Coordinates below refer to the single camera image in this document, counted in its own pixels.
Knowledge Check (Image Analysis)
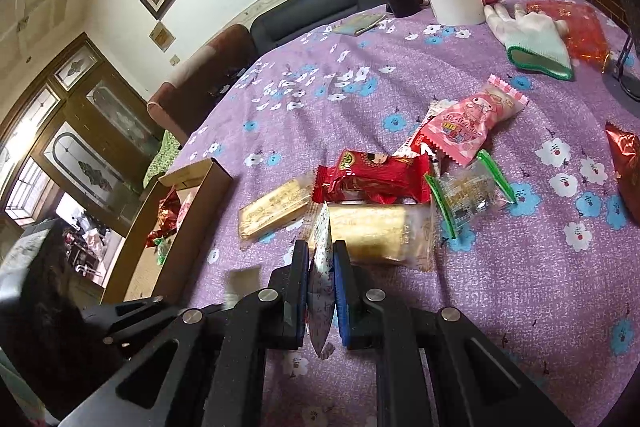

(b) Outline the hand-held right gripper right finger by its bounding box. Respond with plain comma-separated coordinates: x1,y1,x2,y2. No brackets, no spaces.
333,240,577,427

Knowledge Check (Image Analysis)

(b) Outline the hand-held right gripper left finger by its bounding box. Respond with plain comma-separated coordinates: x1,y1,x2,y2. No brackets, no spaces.
59,240,311,427

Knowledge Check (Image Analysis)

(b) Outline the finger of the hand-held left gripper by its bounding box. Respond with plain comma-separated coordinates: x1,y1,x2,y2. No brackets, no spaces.
81,294,226,349
59,240,311,427

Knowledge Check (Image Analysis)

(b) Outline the brown cardboard box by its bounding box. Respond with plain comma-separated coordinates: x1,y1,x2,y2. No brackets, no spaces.
101,157,234,306

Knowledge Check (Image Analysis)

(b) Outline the green candy wrapper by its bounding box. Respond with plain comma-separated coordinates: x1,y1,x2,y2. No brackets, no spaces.
151,236,172,266

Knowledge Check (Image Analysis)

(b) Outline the white red-print snack packet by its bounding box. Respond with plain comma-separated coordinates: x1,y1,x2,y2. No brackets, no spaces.
306,201,337,360

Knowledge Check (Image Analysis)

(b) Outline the dark red gold-print snack bag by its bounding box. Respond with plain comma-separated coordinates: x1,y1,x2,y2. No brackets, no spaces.
158,188,182,234

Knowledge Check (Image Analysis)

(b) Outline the large pink cartoon snack packet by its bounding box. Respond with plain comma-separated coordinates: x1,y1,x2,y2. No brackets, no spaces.
176,193,197,229

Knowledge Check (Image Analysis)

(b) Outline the purple floral tablecloth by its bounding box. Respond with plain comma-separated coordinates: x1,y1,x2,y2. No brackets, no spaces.
165,0,640,427

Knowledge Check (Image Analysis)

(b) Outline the clear cheese biscuit packet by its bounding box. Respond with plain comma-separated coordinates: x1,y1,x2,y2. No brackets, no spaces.
306,202,437,272

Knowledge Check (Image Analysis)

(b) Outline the yellow wafer bar clear wrapper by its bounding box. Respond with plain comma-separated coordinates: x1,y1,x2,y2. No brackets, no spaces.
237,176,314,244

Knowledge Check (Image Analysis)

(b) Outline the green patterned cloth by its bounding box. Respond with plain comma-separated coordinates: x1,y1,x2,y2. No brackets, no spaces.
141,128,182,188

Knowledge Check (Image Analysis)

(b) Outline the green-edged clear snack packet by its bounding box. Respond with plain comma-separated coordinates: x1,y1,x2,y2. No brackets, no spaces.
423,149,517,239

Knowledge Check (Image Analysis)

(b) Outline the red snack packet round logo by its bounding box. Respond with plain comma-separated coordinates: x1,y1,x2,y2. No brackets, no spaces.
312,149,434,206

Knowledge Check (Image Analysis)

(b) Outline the wooden glass-door cabinet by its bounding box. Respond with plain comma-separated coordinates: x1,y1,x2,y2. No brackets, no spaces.
0,32,167,249

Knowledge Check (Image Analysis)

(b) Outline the small white red snack packet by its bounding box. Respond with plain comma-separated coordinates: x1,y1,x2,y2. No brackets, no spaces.
399,98,452,158

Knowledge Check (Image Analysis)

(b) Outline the small pink cartoon snack packet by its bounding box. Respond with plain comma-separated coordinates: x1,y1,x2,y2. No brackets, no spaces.
416,73,531,168

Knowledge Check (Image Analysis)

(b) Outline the brown upholstered chair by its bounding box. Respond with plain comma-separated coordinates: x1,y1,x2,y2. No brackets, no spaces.
146,23,254,144

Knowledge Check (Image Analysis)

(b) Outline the dark red foil snack packet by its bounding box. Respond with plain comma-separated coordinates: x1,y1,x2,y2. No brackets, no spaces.
604,121,640,224

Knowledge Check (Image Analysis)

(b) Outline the white glove green cuff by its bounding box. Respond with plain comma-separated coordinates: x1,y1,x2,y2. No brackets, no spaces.
483,3,574,82

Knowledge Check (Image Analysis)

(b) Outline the red mesh bag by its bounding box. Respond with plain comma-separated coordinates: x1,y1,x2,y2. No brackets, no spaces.
524,0,612,64

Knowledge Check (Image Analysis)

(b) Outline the metal stand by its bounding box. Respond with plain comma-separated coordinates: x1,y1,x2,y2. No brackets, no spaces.
614,21,640,74

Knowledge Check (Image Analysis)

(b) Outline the small wall plaque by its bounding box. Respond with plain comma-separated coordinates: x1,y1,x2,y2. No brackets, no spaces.
149,21,176,54

